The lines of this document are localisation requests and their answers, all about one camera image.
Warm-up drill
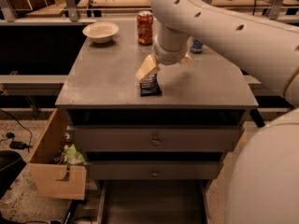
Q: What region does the wooden open box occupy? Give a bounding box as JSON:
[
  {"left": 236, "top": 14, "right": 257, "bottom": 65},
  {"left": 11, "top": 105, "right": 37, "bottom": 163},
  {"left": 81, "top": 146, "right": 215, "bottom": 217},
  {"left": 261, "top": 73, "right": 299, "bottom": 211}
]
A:
[{"left": 28, "top": 109, "right": 87, "bottom": 200}]

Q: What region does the black power adapter cable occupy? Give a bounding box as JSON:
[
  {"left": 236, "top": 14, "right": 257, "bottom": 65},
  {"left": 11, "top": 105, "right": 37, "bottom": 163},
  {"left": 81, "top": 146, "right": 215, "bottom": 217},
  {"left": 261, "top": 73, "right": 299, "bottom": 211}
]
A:
[{"left": 0, "top": 108, "right": 34, "bottom": 153}]

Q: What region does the metal guard rail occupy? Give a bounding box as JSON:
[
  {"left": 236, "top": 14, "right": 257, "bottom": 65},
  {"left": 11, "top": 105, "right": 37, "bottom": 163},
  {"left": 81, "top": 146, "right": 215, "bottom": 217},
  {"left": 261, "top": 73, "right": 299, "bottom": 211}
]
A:
[{"left": 0, "top": 0, "right": 299, "bottom": 24}]

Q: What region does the grey top drawer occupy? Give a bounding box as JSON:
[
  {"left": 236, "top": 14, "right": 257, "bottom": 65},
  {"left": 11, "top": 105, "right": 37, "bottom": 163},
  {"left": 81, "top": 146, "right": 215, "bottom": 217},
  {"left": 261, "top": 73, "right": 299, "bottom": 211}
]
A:
[{"left": 68, "top": 126, "right": 244, "bottom": 152}]

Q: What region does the green snack bag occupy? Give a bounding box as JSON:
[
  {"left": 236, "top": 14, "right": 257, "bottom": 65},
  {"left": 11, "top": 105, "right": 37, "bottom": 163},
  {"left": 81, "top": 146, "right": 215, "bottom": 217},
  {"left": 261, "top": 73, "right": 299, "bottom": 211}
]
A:
[{"left": 64, "top": 144, "right": 85, "bottom": 165}]

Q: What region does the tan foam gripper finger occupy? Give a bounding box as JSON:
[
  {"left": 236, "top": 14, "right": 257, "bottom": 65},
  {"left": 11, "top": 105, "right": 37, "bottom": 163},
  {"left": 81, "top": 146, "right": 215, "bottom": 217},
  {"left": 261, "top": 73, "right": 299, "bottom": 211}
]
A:
[
  {"left": 135, "top": 54, "right": 160, "bottom": 81},
  {"left": 180, "top": 54, "right": 192, "bottom": 64}
]

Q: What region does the blue energy drink can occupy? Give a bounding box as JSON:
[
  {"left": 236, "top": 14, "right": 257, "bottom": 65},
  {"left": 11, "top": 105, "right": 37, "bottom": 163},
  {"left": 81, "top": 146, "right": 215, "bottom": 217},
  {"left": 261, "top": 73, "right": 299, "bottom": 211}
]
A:
[{"left": 190, "top": 39, "right": 203, "bottom": 54}]

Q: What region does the red soda can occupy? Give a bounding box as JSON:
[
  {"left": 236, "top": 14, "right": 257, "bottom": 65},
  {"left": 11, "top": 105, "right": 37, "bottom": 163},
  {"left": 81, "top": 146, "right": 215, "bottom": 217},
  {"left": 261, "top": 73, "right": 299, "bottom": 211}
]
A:
[{"left": 137, "top": 10, "right": 153, "bottom": 45}]

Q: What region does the grey drawer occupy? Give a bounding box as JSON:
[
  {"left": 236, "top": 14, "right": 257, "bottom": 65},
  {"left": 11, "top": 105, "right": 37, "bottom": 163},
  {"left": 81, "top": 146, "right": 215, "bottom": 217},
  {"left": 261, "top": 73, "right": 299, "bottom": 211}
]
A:
[
  {"left": 97, "top": 180, "right": 209, "bottom": 224},
  {"left": 88, "top": 161, "right": 222, "bottom": 180},
  {"left": 68, "top": 126, "right": 244, "bottom": 152}
]

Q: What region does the white bowl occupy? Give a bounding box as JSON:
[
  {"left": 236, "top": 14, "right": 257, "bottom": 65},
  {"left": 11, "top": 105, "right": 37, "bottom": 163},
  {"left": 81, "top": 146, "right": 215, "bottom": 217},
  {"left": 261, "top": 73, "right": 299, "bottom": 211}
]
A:
[{"left": 82, "top": 21, "right": 119, "bottom": 44}]

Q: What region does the grey drawer cabinet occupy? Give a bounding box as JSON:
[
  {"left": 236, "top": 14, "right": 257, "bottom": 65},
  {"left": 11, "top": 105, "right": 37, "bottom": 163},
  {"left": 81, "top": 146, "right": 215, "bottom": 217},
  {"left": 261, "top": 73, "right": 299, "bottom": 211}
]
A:
[{"left": 55, "top": 18, "right": 259, "bottom": 224}]

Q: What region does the grey middle drawer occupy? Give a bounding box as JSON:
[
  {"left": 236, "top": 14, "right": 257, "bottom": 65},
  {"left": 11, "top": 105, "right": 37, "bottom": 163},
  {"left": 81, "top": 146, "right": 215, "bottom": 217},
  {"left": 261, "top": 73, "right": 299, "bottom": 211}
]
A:
[{"left": 88, "top": 161, "right": 222, "bottom": 180}]

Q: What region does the grey bottom drawer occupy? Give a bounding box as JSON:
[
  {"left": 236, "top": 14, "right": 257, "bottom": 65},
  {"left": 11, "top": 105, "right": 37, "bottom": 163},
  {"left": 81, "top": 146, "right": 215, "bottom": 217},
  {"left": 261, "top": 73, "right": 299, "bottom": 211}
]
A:
[{"left": 97, "top": 180, "right": 209, "bottom": 224}]

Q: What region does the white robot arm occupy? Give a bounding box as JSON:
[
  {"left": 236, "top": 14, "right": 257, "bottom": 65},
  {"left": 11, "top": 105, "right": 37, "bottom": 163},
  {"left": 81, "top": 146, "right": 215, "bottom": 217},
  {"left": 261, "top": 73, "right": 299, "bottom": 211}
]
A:
[{"left": 136, "top": 0, "right": 299, "bottom": 224}]

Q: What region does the dark blue rxbar wrapper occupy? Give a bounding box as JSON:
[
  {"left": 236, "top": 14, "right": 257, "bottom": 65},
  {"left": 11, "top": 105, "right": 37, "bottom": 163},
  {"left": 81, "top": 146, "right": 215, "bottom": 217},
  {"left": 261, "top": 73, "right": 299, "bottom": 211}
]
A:
[{"left": 140, "top": 75, "right": 162, "bottom": 96}]

